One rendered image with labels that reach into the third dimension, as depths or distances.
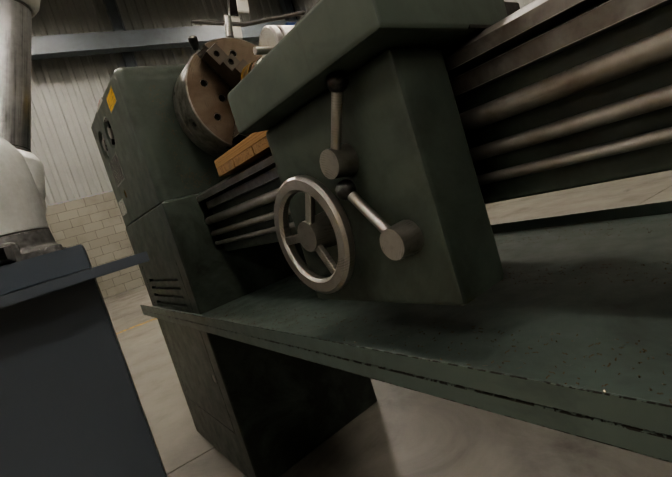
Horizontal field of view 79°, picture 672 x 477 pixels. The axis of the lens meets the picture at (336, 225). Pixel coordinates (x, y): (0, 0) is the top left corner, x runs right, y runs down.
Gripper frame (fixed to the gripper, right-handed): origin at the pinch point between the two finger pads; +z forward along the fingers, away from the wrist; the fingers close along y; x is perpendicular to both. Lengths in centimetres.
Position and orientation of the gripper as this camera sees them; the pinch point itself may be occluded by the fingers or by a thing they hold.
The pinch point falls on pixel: (240, 23)
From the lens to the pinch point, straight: 133.6
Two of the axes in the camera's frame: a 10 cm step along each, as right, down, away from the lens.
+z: 1.5, 9.9, -0.4
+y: -3.5, 0.9, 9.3
